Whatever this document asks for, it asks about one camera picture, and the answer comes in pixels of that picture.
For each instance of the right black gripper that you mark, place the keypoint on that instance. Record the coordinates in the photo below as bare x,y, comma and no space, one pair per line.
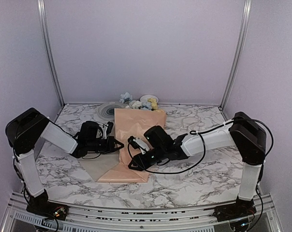
140,161

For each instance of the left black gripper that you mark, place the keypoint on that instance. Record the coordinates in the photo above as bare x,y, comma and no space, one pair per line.
111,140

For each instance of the peach wrapping paper sheet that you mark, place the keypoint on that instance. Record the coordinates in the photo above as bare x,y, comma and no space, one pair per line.
128,122

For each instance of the white fake rose stem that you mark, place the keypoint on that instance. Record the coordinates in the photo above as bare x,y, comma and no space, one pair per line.
135,104

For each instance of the blue fake flower stem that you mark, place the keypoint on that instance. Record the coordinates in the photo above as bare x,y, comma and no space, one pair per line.
126,98

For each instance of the yellow fake flower stem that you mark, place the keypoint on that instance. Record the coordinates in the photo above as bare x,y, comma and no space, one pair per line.
154,105

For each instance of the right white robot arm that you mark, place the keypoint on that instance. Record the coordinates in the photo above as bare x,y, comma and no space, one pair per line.
248,135

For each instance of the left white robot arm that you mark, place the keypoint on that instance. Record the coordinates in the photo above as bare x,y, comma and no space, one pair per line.
24,132

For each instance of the grey striped plate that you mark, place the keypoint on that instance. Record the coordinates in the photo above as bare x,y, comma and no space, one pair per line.
106,111

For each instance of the orange and white bowl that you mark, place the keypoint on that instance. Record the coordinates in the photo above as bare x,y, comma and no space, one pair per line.
145,98

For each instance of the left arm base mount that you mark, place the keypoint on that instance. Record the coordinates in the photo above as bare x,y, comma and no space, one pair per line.
43,207

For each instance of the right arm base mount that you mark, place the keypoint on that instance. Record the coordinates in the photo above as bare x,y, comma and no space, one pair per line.
242,207

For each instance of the aluminium front rail frame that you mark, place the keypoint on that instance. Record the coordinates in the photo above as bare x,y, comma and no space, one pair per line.
81,218

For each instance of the left aluminium corner post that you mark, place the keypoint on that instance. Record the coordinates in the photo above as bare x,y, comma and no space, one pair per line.
48,49

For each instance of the aluminium corner post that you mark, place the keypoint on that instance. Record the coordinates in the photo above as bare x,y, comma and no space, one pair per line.
238,52
48,49

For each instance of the right aluminium corner post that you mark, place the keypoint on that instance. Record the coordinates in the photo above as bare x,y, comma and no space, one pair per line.
238,52

